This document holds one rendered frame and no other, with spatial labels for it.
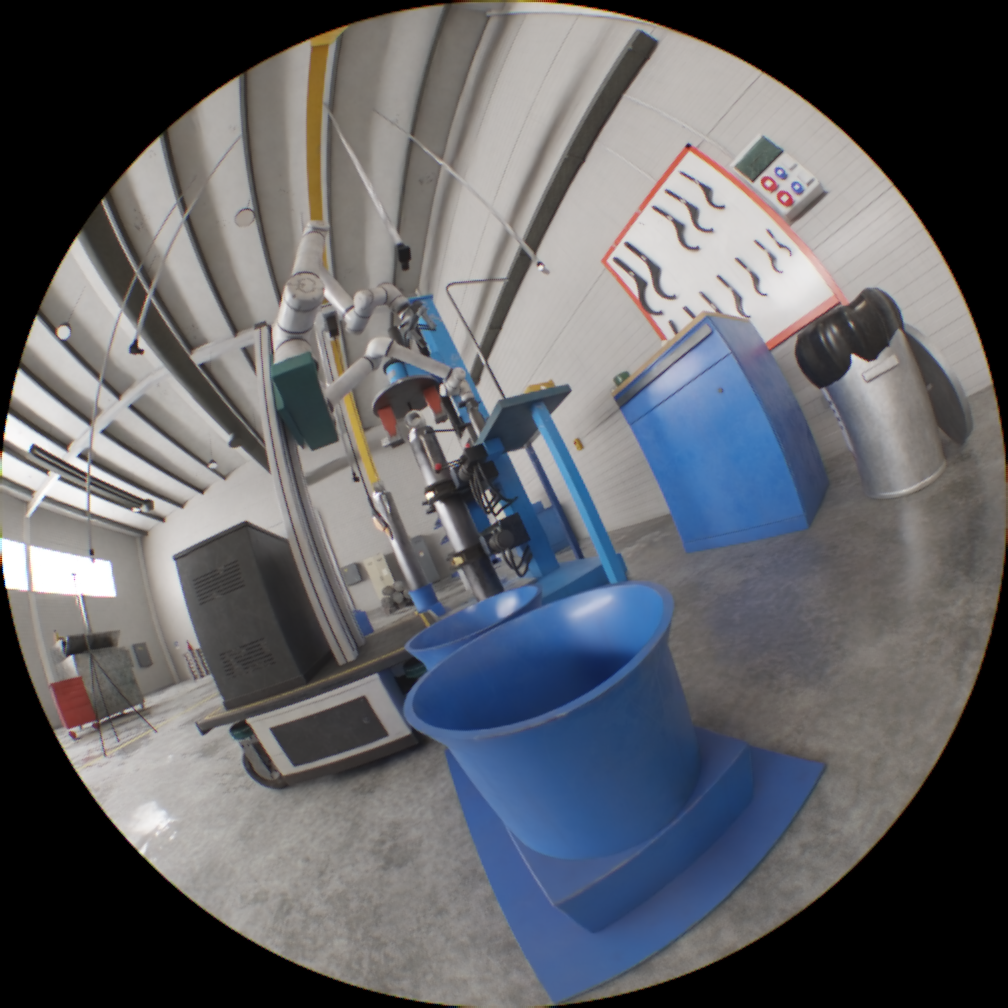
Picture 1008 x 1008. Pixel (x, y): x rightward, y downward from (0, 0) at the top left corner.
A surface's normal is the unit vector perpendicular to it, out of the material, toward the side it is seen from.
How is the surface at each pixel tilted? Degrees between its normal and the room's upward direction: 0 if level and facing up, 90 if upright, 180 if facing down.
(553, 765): 90
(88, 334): 173
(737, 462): 90
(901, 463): 93
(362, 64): 173
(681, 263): 90
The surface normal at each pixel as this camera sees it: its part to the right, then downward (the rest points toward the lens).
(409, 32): 0.31, 0.94
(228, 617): 0.30, -0.24
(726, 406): -0.86, 0.36
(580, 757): 0.00, -0.11
